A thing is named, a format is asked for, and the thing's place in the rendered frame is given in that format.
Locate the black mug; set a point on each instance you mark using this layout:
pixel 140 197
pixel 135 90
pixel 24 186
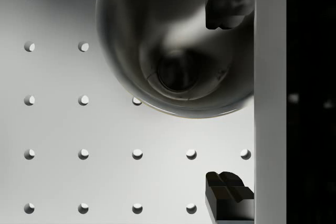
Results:
pixel 126 37

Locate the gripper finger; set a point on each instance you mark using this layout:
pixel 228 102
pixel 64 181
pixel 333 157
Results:
pixel 228 3
pixel 228 203

